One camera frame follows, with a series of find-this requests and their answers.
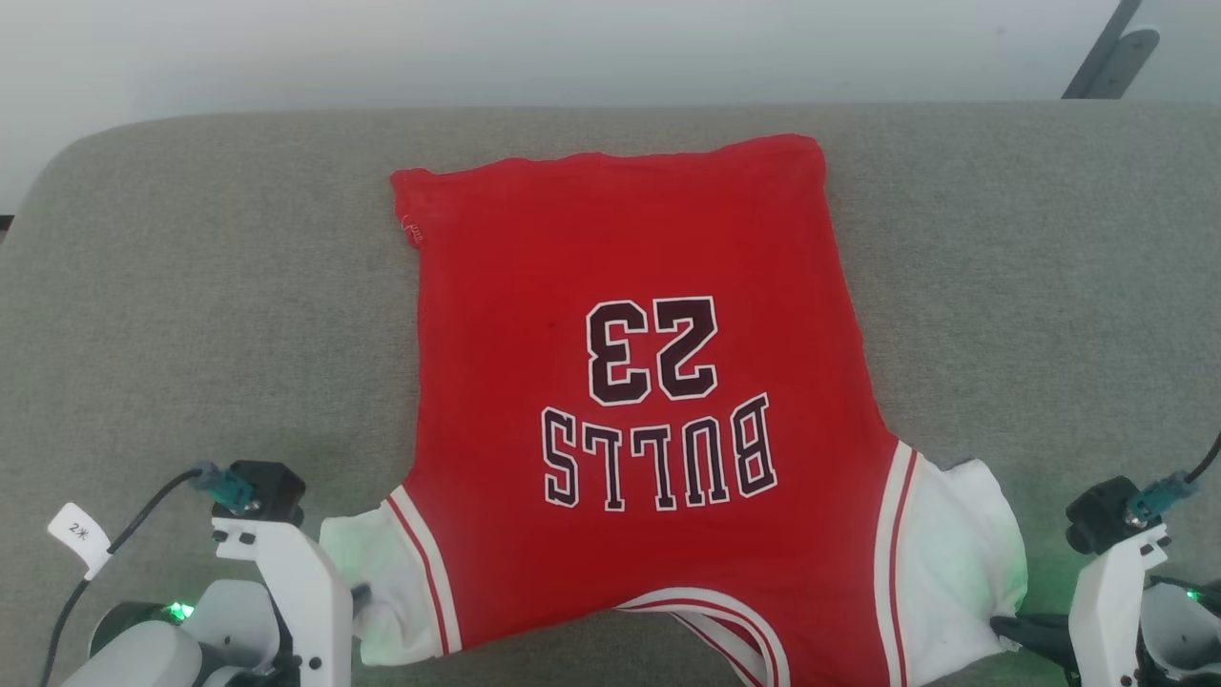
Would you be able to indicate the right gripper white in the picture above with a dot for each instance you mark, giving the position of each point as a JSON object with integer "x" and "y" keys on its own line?
{"x": 1107, "y": 611}

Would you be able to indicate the red Bulls basketball jersey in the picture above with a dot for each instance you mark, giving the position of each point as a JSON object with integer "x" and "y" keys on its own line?
{"x": 630, "y": 248}

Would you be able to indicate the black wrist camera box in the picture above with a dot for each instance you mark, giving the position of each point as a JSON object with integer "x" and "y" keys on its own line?
{"x": 272, "y": 489}
{"x": 1097, "y": 510}

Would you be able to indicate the right black wrist camera box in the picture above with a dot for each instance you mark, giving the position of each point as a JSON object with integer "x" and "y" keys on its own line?
{"x": 1097, "y": 510}

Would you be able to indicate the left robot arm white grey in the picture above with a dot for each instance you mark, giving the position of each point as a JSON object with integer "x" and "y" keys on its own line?
{"x": 153, "y": 654}

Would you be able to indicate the grey fabric sofa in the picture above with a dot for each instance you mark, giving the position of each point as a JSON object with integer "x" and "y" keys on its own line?
{"x": 191, "y": 315}

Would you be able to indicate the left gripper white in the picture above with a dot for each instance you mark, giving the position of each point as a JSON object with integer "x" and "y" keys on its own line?
{"x": 310, "y": 611}

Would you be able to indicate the left black wrist camera box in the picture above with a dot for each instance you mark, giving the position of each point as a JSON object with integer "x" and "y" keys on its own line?
{"x": 272, "y": 489}

